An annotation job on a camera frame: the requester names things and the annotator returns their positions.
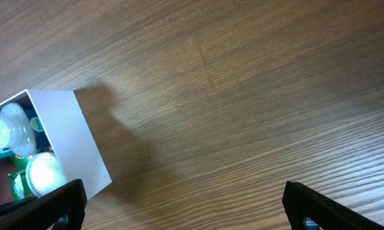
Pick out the clear spray bottle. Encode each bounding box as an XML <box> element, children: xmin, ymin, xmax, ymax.
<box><xmin>0</xmin><ymin>103</ymin><xmax>37</xmax><ymax>157</ymax></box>

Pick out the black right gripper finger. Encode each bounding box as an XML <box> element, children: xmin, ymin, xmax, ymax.
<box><xmin>282</xmin><ymin>181</ymin><xmax>384</xmax><ymax>230</ymax></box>

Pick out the green soap box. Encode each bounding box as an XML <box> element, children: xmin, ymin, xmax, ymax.
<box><xmin>8</xmin><ymin>155</ymin><xmax>33</xmax><ymax>201</ymax></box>

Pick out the white pink-lined box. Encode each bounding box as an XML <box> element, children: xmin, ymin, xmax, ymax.
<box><xmin>0</xmin><ymin>89</ymin><xmax>112</xmax><ymax>199</ymax></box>

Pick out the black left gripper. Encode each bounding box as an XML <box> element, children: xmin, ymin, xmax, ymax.
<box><xmin>0</xmin><ymin>179</ymin><xmax>87</xmax><ymax>230</ymax></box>

